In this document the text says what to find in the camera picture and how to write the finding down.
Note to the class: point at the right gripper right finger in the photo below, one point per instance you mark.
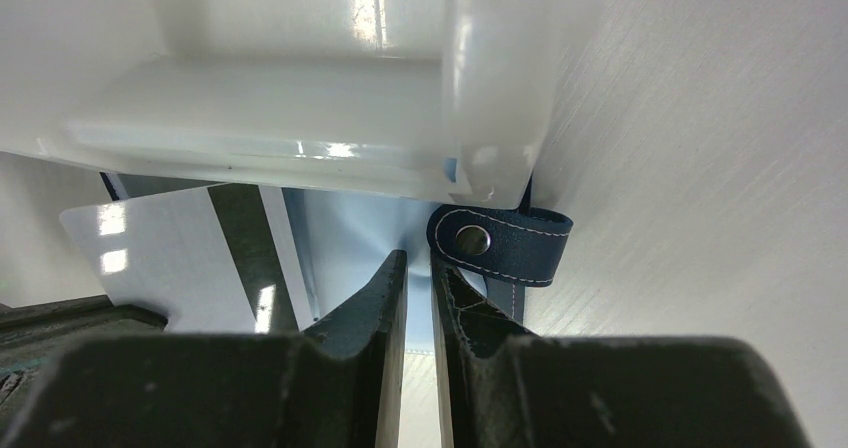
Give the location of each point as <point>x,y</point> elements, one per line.
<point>501,385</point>

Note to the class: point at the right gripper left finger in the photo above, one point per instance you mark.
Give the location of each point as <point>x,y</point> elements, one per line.
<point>336,384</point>

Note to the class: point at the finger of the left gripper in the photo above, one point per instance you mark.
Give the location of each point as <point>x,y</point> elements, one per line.
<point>29,335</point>

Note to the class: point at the blue leather card holder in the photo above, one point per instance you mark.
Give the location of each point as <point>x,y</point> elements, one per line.
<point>299,253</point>

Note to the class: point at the silver white credit card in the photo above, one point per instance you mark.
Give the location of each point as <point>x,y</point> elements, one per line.
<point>214,259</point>

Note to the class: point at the clear plastic card box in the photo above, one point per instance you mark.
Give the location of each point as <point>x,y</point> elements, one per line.
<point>441,100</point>

